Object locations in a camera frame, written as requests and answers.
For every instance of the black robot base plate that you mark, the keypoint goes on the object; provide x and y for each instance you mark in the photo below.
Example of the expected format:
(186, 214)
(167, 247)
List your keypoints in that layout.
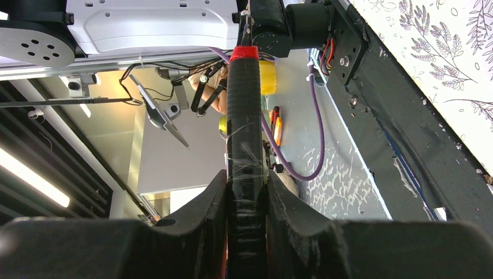
(466, 186)

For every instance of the floral patterned table mat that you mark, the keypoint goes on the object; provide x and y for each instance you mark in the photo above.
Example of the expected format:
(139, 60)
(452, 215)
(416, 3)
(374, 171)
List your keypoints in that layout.
(446, 48)

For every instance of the orange black tool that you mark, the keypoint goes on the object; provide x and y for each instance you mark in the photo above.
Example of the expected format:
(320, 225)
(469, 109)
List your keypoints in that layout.
(276, 124)

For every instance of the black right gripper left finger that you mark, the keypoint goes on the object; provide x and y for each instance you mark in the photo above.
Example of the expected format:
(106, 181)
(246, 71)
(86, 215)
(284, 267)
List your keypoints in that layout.
(189, 243)

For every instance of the grey monitor on stand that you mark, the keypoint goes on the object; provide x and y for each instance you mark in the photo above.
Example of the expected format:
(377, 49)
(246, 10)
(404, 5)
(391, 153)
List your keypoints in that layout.
(158, 117)

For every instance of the red black utility knife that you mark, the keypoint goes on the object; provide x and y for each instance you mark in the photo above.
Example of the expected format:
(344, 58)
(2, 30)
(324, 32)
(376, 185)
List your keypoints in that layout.
(245, 194)

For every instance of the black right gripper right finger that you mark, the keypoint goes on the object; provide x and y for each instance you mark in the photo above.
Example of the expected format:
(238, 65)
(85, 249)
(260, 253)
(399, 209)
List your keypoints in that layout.
(302, 243)

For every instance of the yellow tape roll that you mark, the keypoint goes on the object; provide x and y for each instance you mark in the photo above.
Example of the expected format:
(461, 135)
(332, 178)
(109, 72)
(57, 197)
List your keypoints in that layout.
(268, 77)

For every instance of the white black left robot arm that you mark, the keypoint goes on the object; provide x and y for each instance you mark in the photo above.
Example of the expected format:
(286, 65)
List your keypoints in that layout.
(56, 33)

